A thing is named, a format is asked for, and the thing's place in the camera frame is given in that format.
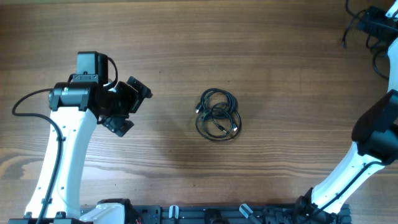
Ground black USB cable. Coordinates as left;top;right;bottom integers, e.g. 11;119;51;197
341;0;392;80
195;88;243;142

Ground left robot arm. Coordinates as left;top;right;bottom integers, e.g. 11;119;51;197
9;51;152;223

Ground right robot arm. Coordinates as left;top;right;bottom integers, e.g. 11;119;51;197
290;3;397;223

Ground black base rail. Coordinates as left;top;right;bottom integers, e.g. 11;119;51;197
80;203;352;224

